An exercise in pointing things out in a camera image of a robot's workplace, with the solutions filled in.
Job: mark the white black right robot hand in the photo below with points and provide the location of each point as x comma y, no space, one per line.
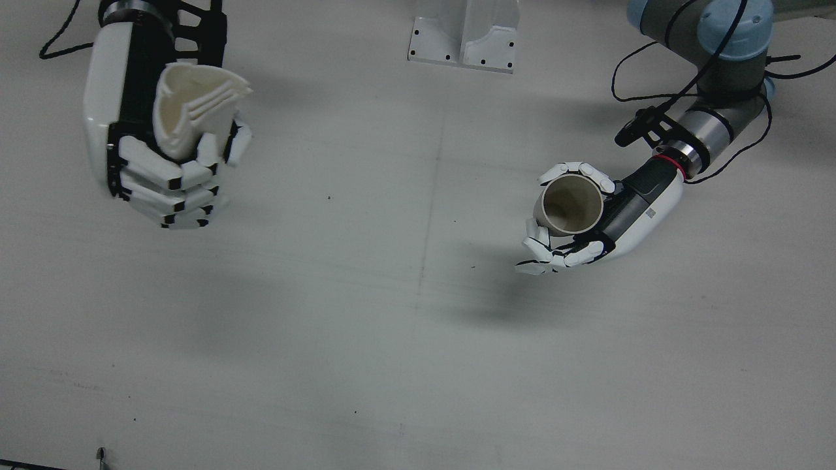
108,104

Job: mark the white spouted cup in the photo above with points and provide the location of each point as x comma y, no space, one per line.
189,104

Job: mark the white metal mounting bracket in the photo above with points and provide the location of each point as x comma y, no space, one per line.
464,39

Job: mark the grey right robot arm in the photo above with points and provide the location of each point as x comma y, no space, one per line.
124,8

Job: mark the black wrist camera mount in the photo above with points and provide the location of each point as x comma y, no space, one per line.
643,127
209,39

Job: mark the beige round cup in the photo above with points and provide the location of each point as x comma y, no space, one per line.
568,205

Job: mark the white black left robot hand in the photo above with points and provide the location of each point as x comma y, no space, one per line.
637,209

